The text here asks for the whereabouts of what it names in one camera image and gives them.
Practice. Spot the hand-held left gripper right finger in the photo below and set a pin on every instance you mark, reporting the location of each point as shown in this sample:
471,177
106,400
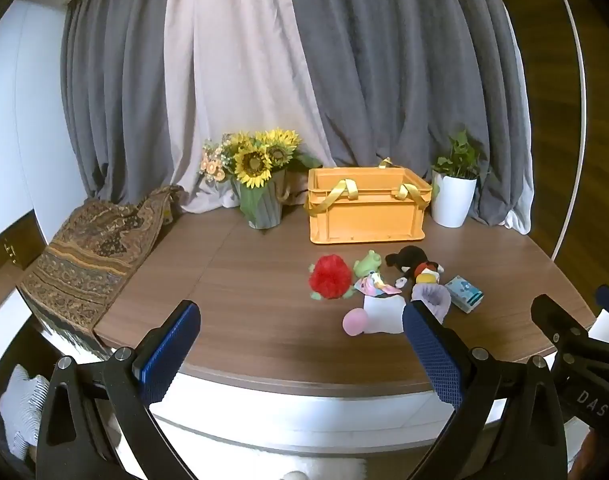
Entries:
434,355

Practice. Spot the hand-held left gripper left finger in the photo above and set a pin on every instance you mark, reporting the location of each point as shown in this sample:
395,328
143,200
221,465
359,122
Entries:
169,350

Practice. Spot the black mouse plush toy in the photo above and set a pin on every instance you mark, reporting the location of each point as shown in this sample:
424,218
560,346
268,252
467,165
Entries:
409,257

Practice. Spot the red furry plush toy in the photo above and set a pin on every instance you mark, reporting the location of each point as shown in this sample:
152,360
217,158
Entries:
330,277

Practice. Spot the orange plastic crate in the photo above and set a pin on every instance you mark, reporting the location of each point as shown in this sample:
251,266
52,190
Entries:
364,215

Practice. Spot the pink soft ball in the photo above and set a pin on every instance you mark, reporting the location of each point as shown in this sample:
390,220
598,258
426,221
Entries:
355,322

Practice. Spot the white folded cloth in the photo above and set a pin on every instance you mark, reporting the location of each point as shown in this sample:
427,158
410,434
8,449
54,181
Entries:
384,315

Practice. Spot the blue tissue packet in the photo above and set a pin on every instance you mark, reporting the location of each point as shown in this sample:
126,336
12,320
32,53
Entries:
465,296

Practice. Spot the small colourful plush toy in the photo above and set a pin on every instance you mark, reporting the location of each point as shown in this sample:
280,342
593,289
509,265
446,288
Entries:
373,286

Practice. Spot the green frog plush toy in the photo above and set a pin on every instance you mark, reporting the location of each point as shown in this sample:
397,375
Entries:
368,262

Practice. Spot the brown patterned cloth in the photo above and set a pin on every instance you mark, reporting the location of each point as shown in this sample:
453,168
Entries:
94,250

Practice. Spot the green plant in white pot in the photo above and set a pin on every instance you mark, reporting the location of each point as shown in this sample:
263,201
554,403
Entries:
452,200

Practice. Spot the white knit cloth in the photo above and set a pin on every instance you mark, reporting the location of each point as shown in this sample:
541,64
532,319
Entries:
22,410

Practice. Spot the grey ribbed vase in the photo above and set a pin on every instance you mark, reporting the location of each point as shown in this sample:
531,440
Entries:
269,207

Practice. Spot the sunflower bouquet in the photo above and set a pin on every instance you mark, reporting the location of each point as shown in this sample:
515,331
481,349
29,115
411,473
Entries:
254,162

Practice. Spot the grey curtain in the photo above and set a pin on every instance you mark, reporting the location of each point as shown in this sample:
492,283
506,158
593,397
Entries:
399,70
119,85

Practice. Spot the white wardrobe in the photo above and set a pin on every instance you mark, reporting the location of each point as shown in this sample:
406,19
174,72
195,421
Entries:
29,110

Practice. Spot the white curtain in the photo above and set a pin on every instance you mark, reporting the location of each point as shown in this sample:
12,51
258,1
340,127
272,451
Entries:
234,75

